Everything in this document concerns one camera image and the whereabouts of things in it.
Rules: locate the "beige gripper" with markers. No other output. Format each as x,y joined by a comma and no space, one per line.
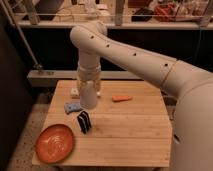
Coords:
84,75

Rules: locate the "white ceramic cup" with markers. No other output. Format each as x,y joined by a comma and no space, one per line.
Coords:
88,96

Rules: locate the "wooden table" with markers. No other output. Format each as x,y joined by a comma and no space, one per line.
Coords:
134,133

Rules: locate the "orange carrot toy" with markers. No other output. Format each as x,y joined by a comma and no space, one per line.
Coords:
121,98

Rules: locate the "orange plate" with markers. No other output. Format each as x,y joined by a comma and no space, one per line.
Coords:
54,144

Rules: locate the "grey ledge beam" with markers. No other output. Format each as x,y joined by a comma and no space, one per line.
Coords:
49,78

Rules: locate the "metal tripod pole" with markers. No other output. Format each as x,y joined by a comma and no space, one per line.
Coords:
37,66

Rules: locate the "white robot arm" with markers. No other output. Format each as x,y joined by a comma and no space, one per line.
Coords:
192,87

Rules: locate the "blue cloth toy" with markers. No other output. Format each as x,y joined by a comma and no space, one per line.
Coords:
72,107

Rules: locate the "white bottle lying down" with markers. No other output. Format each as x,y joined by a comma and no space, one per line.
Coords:
75,94

